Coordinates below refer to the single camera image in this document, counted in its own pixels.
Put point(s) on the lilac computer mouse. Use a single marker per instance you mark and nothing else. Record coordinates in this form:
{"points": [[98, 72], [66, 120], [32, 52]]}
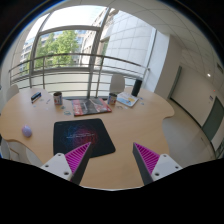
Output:
{"points": [[26, 130]]}

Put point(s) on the white chair behind table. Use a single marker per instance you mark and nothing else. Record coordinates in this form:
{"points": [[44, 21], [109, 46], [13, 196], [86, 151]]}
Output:
{"points": [[117, 84]]}

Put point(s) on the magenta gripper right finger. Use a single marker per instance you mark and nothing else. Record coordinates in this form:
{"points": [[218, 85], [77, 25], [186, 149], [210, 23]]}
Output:
{"points": [[153, 166]]}

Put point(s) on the green door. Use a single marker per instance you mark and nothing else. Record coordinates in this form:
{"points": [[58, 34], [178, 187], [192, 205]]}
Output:
{"points": [[213, 120]]}

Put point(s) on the metal balcony railing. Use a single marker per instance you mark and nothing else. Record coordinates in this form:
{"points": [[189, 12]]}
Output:
{"points": [[89, 77]]}

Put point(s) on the white chair far left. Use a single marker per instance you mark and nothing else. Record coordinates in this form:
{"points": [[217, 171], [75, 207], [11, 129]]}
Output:
{"points": [[13, 90]]}

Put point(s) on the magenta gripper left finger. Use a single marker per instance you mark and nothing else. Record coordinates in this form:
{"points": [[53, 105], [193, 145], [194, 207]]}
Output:
{"points": [[70, 166]]}

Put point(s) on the red and black magazine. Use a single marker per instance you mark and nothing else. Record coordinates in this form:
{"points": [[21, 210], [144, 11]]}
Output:
{"points": [[89, 106]]}

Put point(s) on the white chair near left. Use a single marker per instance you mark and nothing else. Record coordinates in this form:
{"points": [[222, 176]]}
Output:
{"points": [[18, 152]]}

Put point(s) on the right patterned mug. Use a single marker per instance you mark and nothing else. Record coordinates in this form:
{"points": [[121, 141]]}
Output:
{"points": [[112, 98]]}

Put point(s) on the black mouse pad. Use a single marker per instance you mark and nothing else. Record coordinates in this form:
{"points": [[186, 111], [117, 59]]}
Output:
{"points": [[69, 135]]}

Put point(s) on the patterned mug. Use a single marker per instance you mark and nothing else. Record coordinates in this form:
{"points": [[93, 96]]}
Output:
{"points": [[112, 98], [58, 98]]}

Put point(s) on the black stapler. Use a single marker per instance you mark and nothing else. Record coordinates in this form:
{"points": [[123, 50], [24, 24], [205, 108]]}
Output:
{"points": [[35, 96]]}

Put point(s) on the left patterned mug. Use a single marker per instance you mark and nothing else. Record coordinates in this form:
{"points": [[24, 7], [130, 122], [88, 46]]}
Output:
{"points": [[58, 98]]}

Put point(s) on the black cylindrical bin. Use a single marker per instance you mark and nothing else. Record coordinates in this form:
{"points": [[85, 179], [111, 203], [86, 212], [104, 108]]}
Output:
{"points": [[136, 87]]}

